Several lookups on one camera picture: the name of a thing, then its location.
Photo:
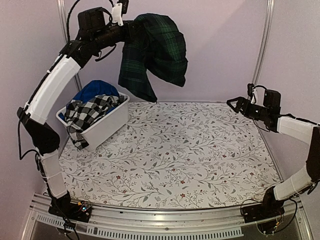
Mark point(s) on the black white checkered shirt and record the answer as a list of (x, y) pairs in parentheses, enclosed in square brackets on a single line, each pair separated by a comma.
[(85, 112)]

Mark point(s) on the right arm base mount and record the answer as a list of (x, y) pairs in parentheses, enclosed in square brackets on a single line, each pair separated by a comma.
[(262, 212)]

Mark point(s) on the right aluminium frame post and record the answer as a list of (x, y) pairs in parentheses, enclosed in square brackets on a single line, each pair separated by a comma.
[(270, 5)]

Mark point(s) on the floral patterned table mat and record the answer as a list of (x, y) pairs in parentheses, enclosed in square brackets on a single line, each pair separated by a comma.
[(173, 156)]

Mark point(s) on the green plaid pleated skirt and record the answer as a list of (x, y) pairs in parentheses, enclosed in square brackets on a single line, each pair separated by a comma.
[(158, 47)]

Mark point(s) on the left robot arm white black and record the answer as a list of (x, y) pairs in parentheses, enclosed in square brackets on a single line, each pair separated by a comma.
[(98, 29)]

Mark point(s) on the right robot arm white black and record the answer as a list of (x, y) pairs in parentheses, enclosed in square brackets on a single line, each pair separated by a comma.
[(297, 150)]

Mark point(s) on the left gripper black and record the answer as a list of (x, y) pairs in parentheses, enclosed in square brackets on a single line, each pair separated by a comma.
[(131, 33)]

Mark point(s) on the front aluminium rail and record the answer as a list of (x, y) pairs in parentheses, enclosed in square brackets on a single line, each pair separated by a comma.
[(124, 223)]

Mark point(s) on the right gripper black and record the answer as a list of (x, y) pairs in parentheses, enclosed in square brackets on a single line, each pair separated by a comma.
[(241, 101)]

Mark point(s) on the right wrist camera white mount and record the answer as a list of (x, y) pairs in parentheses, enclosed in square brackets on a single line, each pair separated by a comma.
[(251, 92)]

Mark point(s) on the white plastic laundry bin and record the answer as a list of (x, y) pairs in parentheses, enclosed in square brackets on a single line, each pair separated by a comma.
[(105, 125)]

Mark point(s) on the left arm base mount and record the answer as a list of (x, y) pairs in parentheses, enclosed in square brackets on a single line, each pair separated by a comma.
[(80, 211)]

